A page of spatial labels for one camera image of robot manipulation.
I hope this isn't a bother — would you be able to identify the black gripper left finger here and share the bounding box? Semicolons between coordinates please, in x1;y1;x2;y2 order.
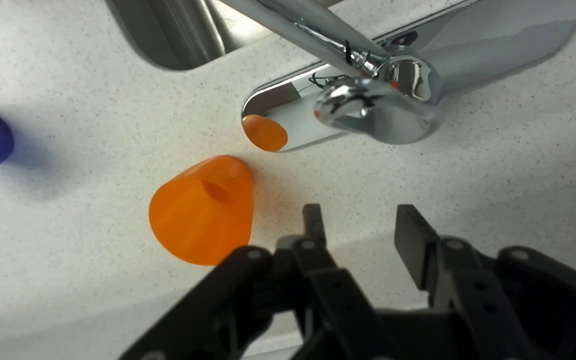
119;202;379;360

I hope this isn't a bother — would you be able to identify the stainless steel sink basin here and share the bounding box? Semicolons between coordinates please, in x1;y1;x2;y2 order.
104;0;344;74

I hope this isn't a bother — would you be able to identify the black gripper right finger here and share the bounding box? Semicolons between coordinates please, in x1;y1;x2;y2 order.
394;203;576;360

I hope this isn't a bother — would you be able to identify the chrome faucet with base plate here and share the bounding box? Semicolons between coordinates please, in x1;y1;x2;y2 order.
220;0;576;154

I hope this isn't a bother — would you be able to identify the orange plastic cup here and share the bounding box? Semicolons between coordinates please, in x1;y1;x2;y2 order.
149;154;258;268

